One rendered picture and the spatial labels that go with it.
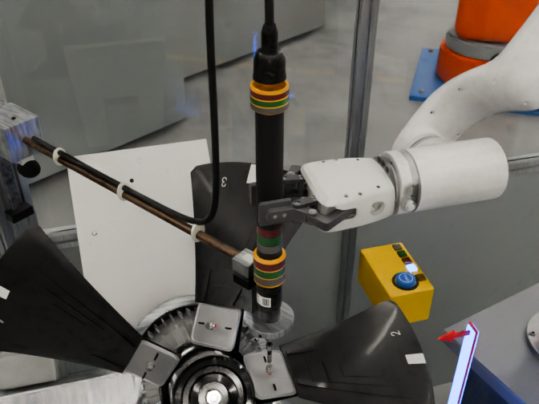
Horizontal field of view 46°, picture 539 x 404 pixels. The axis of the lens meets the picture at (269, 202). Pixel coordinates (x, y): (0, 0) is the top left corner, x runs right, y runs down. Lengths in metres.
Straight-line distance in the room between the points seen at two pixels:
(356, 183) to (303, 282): 1.13
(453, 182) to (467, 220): 1.17
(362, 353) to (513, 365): 0.43
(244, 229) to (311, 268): 0.91
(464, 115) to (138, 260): 0.62
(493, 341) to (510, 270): 0.85
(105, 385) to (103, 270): 0.22
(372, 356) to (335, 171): 0.36
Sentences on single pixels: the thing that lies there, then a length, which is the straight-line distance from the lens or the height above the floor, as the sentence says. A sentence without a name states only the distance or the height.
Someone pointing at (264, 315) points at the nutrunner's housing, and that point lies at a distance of 0.90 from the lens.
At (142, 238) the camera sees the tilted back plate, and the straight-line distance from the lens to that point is 1.20.
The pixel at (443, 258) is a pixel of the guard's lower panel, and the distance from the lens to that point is 2.07.
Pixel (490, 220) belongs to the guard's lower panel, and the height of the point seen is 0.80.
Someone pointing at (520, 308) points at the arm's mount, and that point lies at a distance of 1.53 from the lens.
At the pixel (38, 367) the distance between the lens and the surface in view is 1.14.
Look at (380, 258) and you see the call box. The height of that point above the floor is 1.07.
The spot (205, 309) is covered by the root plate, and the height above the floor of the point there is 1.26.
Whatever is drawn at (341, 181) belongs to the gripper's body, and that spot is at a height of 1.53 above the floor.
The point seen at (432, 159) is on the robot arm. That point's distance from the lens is 0.84.
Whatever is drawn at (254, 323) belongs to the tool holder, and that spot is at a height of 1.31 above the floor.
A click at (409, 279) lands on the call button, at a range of 1.35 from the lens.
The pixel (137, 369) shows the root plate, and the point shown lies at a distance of 1.01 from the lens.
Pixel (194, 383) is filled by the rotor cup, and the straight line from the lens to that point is 0.94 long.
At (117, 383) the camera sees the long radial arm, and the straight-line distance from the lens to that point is 1.10.
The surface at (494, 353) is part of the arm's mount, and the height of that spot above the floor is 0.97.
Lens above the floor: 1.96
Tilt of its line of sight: 35 degrees down
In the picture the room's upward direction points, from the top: straight up
